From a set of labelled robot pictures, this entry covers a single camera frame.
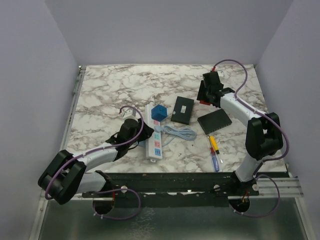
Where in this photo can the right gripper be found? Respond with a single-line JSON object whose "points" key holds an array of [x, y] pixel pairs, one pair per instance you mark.
{"points": [[201, 94]]}

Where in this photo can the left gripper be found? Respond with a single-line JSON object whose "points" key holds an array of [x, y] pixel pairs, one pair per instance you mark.
{"points": [[146, 133]]}

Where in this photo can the white power strip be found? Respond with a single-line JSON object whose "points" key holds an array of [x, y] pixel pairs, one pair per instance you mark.
{"points": [[153, 145]]}

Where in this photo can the blue cube plug adapter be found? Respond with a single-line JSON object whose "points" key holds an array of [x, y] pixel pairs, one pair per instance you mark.
{"points": [[159, 113]]}

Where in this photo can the red cube plug adapter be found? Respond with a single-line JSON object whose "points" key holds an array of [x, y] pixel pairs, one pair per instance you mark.
{"points": [[205, 102]]}

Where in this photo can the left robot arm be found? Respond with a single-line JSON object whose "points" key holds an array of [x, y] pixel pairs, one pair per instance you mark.
{"points": [[64, 176]]}

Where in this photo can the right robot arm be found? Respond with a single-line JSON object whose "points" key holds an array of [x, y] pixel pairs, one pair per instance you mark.
{"points": [[263, 135]]}

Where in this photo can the black router box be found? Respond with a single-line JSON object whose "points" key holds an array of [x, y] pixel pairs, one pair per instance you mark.
{"points": [[182, 110]]}

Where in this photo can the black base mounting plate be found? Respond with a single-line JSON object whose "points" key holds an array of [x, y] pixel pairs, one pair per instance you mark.
{"points": [[172, 190]]}

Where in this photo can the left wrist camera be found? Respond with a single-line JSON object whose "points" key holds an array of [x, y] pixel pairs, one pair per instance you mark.
{"points": [[129, 114]]}

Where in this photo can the yellow handled screwdriver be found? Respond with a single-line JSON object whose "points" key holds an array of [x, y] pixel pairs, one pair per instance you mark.
{"points": [[215, 147]]}

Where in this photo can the blue handled screwdriver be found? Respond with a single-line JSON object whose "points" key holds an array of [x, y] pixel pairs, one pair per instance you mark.
{"points": [[214, 160]]}

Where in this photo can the aluminium rail frame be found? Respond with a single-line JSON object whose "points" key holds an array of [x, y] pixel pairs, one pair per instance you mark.
{"points": [[172, 153]]}

